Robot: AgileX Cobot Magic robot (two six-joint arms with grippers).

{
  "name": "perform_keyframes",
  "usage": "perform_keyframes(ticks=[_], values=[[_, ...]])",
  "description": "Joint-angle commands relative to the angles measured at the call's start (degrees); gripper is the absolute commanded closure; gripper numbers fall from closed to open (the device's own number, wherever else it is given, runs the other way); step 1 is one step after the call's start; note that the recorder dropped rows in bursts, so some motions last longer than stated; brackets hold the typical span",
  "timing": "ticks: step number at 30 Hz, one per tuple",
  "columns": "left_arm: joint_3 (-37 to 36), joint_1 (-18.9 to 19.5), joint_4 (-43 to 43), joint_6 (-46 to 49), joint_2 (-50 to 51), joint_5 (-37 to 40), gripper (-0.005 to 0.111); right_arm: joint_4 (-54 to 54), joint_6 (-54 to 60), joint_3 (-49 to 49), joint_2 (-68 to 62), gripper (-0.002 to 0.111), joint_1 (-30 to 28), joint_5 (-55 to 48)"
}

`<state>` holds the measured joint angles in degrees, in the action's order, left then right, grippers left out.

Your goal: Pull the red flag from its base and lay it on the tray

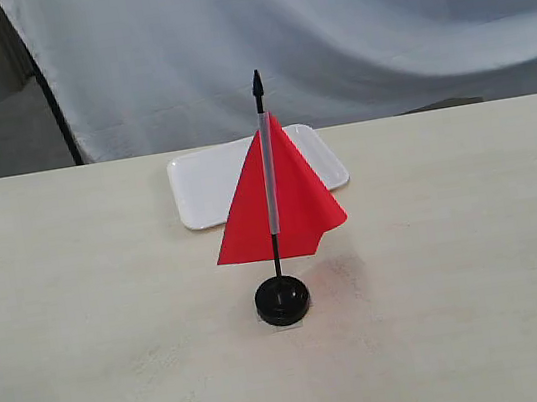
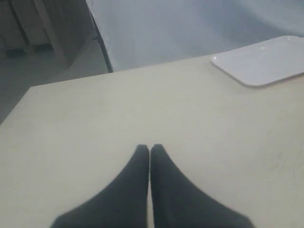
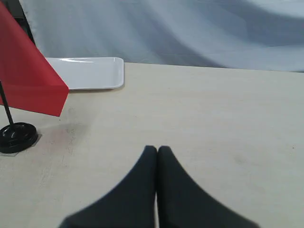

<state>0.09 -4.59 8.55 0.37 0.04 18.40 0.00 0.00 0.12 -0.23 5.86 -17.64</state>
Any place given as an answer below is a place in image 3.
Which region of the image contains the red flag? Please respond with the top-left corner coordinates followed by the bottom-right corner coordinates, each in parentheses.
top-left (0, 3), bottom-right (69, 117)

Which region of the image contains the white rectangular plastic tray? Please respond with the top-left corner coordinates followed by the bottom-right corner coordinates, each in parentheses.
top-left (46, 57), bottom-right (124, 90)

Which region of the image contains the white backdrop cloth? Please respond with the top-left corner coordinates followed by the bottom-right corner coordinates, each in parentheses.
top-left (21, 0), bottom-right (304, 72)

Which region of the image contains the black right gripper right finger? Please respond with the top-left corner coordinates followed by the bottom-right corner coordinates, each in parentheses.
top-left (157, 146), bottom-right (258, 228)

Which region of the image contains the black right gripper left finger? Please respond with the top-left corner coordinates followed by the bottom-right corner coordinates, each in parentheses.
top-left (60, 146), bottom-right (157, 228)

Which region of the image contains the black round flag base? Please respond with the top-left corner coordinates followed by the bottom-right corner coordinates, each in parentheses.
top-left (0, 122), bottom-right (38, 154)

